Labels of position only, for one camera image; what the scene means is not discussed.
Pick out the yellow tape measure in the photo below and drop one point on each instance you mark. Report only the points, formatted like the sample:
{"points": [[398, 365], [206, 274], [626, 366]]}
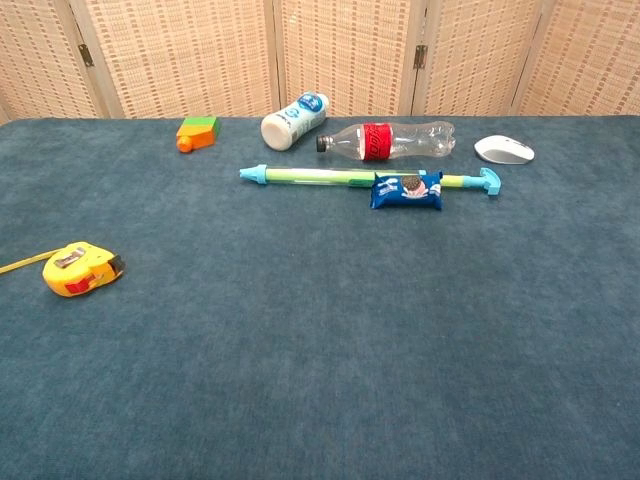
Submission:
{"points": [[75, 277]]}

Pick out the green blue toy water pump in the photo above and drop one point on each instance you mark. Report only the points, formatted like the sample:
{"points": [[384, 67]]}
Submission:
{"points": [[310, 176]]}

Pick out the blue table cloth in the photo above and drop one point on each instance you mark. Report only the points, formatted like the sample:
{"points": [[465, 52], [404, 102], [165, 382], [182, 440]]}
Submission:
{"points": [[320, 325]]}

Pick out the blue cookie packet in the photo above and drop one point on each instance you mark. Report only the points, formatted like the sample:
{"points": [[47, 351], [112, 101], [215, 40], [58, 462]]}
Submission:
{"points": [[405, 191]]}

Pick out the white milk bottle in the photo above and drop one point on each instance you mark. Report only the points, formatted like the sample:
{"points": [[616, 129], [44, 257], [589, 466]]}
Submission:
{"points": [[295, 121]]}

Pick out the clear red-label soda bottle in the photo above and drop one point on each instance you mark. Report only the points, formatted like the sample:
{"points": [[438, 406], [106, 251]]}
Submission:
{"points": [[400, 141]]}

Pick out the green orange block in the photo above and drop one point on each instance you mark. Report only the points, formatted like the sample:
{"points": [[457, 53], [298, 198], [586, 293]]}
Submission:
{"points": [[200, 135]]}

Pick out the white computer mouse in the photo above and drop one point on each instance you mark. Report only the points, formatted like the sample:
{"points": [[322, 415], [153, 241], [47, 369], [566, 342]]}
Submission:
{"points": [[505, 150]]}

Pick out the metal screen hinge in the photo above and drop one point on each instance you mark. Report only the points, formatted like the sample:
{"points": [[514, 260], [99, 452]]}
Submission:
{"points": [[86, 55], [420, 56]]}

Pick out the woven folding screen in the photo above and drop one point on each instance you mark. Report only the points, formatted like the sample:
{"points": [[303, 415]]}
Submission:
{"points": [[200, 55]]}

